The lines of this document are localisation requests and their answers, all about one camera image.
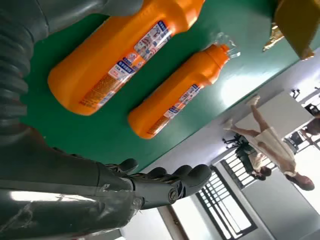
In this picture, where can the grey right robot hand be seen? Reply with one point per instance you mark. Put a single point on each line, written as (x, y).
(62, 192)

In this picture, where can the small orange detergent bottle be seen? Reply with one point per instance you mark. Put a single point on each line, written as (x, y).
(175, 86)

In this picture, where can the large black window grille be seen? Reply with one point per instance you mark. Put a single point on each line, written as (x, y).
(203, 202)

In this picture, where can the small black window grille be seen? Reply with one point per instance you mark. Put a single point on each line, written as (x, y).
(226, 167)

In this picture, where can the black tripod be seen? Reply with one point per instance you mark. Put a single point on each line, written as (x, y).
(231, 141)

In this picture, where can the seated person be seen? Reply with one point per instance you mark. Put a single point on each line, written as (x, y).
(246, 159)

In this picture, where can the standing person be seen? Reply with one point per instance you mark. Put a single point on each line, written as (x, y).
(272, 145)

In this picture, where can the person at room edge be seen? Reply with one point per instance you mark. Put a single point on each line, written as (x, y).
(313, 127)

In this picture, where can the yellow wrapped cardboard box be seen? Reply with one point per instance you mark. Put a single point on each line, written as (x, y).
(297, 23)

